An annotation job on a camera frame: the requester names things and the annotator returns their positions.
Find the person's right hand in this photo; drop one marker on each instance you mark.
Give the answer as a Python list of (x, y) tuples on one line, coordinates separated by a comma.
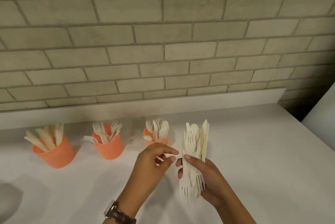
[(214, 184)]

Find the person's left hand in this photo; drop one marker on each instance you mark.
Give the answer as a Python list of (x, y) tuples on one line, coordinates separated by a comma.
[(146, 174)]

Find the orange mesh plastic cup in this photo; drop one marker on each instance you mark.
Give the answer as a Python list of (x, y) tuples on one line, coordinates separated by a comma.
[(147, 141), (57, 155), (110, 150)]

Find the spoons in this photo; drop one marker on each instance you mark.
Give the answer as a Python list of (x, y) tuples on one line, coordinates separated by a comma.
[(159, 129)]

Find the bunch of mixed plastic cutlery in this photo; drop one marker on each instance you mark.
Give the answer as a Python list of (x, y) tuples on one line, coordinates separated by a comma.
[(193, 142)]

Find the white appliance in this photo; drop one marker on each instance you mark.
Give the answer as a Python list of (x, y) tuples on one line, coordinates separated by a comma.
[(322, 127)]

